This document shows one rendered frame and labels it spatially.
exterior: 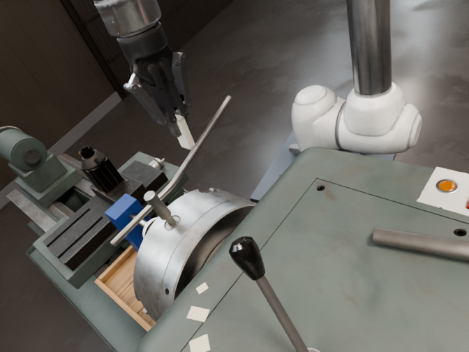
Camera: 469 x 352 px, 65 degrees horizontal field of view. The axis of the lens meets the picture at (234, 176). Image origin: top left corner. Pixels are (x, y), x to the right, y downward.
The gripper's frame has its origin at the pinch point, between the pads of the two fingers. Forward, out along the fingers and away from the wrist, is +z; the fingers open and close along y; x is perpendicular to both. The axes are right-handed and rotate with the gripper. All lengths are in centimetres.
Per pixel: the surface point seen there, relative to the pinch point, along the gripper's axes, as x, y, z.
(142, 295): 3.1, 24.3, 20.9
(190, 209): 5.3, 8.3, 11.2
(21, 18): -340, -90, 7
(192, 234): 10.4, 12.5, 11.4
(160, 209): 5.5, 13.6, 6.2
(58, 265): -55, 30, 44
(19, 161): -103, 14, 27
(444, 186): 43.4, -11.0, 7.4
